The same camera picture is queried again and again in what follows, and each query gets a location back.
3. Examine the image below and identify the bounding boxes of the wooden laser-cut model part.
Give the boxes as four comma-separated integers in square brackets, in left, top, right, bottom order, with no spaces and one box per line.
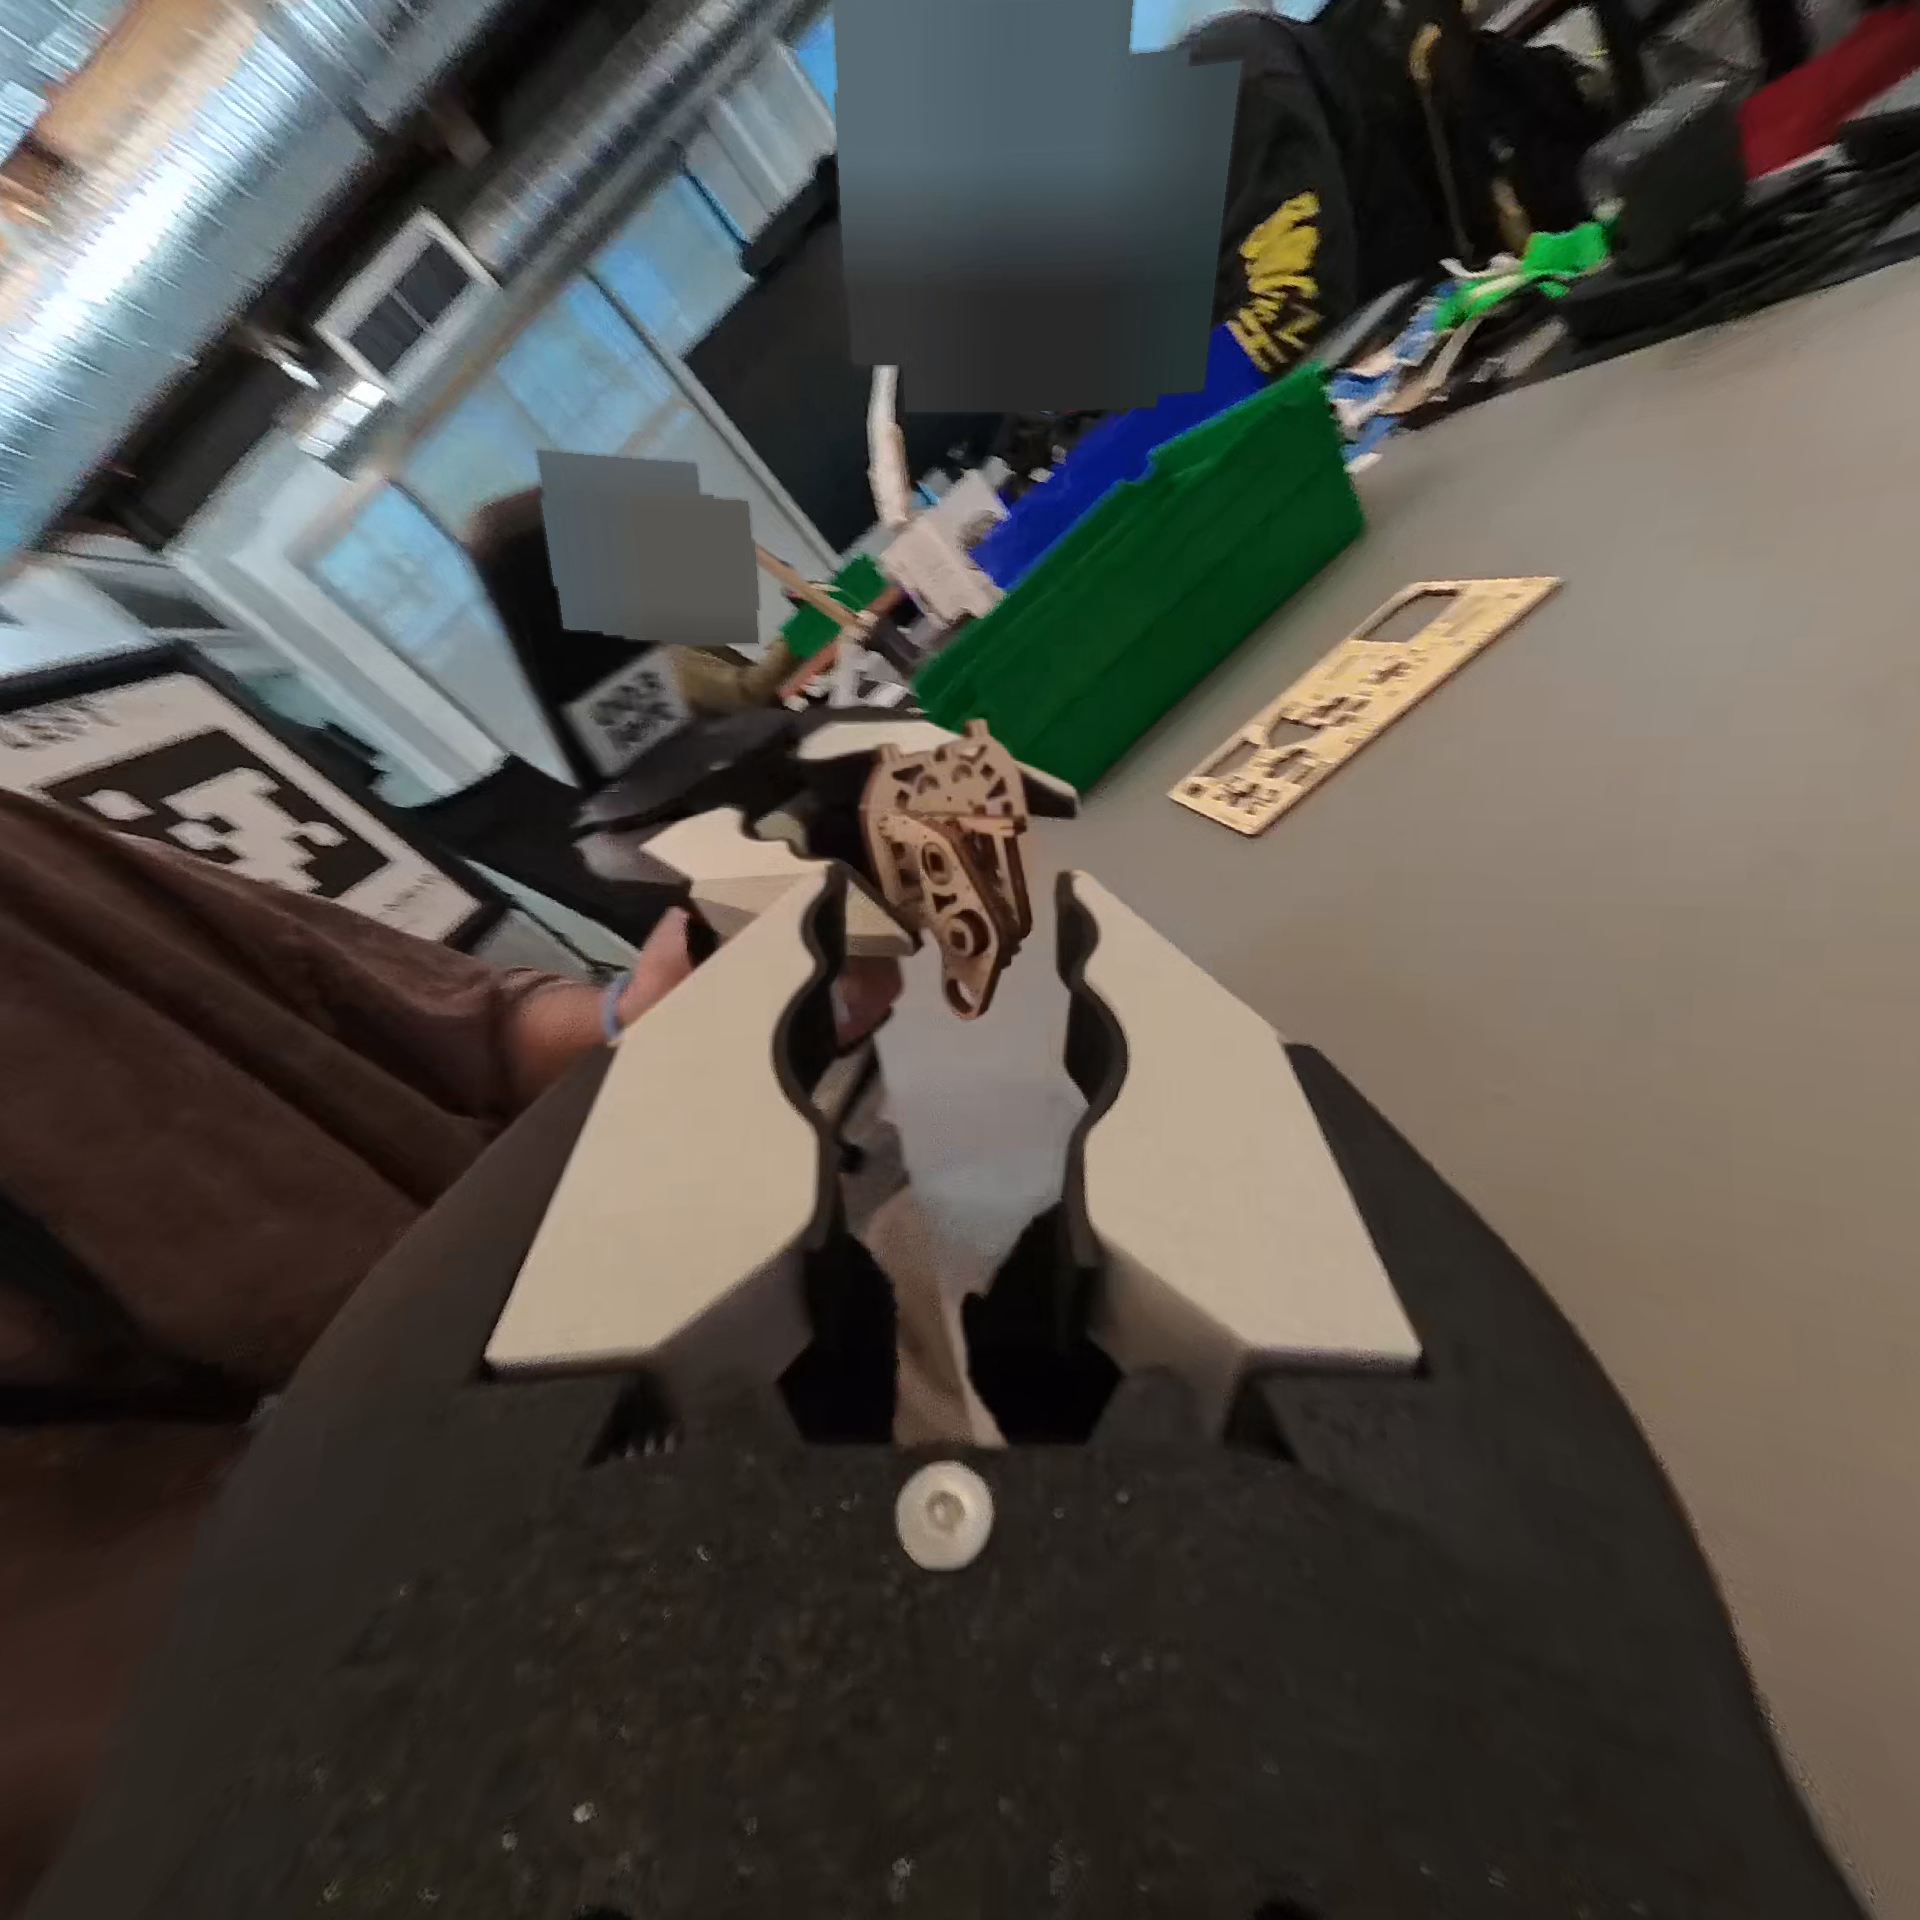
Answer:
[859,720,1040,1026]

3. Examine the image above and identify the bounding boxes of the white paper carton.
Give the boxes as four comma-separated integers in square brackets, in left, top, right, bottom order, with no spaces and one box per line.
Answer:
[867,363,1011,620]

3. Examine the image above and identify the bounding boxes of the red cloth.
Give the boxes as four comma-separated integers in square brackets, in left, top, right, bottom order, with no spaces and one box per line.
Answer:
[1740,5,1920,173]

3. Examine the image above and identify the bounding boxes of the silver air duct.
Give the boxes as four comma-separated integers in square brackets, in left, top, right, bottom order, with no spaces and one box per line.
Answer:
[0,0,378,558]

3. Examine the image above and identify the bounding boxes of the laser-cut wooden sheet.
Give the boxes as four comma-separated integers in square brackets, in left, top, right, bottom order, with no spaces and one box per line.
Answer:
[1167,574,1567,839]

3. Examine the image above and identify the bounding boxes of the blue plastic bin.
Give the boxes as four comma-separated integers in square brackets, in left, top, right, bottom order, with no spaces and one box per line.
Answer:
[973,321,1279,589]

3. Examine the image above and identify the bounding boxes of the person's left hand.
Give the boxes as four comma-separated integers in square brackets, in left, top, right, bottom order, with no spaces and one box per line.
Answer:
[622,914,906,1055]

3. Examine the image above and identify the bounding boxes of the black bag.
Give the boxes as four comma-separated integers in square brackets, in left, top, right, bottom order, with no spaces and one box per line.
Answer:
[1567,73,1755,272]

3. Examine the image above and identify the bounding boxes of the black and white marker board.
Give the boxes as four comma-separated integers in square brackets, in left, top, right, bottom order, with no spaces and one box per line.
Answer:
[0,641,511,949]

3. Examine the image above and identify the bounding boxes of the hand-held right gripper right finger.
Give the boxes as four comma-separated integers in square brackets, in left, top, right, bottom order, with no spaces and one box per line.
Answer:
[1055,870,1429,1430]

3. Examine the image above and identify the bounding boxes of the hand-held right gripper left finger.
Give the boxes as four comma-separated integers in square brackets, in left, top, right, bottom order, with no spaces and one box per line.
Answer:
[481,866,847,1420]

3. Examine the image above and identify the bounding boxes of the green plastic object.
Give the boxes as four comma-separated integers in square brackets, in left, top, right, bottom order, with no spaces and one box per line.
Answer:
[1425,221,1621,335]

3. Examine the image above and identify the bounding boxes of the white air vent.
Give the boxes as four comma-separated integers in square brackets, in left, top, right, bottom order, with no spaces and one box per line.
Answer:
[313,206,504,384]

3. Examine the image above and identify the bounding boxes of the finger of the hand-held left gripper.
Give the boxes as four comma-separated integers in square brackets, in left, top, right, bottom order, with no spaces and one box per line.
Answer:
[643,805,921,961]
[792,720,1086,823]

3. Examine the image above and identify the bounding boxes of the person's light trousers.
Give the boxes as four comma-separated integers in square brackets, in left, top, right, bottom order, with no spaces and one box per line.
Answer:
[841,1019,1099,1450]

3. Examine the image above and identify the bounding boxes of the green plastic bin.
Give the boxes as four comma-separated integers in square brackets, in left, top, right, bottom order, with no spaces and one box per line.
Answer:
[910,363,1371,797]

